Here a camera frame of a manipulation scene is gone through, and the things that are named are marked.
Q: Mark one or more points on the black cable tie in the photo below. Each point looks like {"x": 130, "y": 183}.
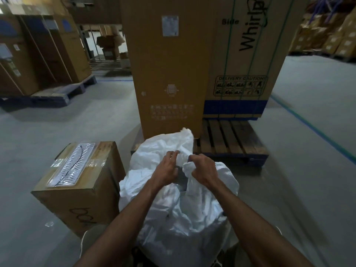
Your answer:
{"x": 73, "y": 164}

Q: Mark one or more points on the large white woven sack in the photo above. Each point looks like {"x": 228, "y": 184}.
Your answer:
{"x": 178, "y": 219}

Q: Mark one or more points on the clear plastic tray wavy pattern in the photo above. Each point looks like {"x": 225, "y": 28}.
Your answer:
{"x": 83, "y": 155}

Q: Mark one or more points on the person's left hand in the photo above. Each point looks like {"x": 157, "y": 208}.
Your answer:
{"x": 165, "y": 172}

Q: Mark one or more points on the blue warehouse rack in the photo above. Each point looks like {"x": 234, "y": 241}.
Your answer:
{"x": 315, "y": 11}

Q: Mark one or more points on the tall plain cardboard box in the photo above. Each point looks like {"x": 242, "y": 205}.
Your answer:
{"x": 155, "y": 66}

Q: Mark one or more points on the dark wooden pallet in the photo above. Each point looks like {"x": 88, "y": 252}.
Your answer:
{"x": 55, "y": 93}

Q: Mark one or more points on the low slatted pallet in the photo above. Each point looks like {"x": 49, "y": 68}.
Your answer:
{"x": 105, "y": 65}

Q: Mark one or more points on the clear plastic scrap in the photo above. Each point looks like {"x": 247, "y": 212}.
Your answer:
{"x": 49, "y": 224}

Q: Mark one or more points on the small cardboard box with handwriting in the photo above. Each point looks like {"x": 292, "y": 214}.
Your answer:
{"x": 91, "y": 197}

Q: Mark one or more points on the stack of small cardboard boxes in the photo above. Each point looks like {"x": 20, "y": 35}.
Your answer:
{"x": 333, "y": 44}

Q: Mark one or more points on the tall cardboard box blue band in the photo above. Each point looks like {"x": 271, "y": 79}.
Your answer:
{"x": 278, "y": 38}

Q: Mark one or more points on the plastic wrapped cardboard boxes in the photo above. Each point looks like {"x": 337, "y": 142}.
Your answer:
{"x": 125, "y": 61}

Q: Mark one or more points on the person's left forearm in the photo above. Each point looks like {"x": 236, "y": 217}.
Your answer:
{"x": 119, "y": 228}

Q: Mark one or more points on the person's right hand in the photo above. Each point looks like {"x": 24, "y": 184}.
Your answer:
{"x": 207, "y": 172}

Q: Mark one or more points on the person's right forearm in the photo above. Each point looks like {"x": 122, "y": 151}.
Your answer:
{"x": 250, "y": 233}

